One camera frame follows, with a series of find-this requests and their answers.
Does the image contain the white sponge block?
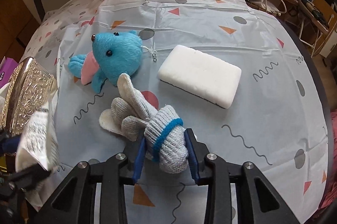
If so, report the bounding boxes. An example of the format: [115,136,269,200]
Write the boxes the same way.
[158,45,242,109]

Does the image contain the white knit gloves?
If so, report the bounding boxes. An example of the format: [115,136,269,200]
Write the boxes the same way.
[99,73,189,174]

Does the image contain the pink bedding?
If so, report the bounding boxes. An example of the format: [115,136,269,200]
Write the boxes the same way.
[318,110,337,214]

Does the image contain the ornate gold tissue box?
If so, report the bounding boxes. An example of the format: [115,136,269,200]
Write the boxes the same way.
[1,57,57,137]

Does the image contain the wet wipes pack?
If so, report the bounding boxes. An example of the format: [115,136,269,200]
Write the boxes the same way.
[14,104,61,206]

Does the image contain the blue plush toy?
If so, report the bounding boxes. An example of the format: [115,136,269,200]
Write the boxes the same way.
[68,30,142,94]

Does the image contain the purple tissue box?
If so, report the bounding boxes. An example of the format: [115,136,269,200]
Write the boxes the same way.
[0,57,18,88]

